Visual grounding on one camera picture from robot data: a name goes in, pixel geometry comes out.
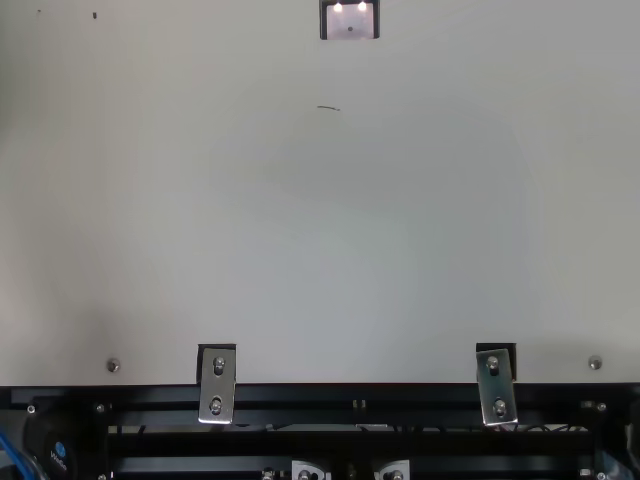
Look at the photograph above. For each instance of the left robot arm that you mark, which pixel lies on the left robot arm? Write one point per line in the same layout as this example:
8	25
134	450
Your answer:
55	450

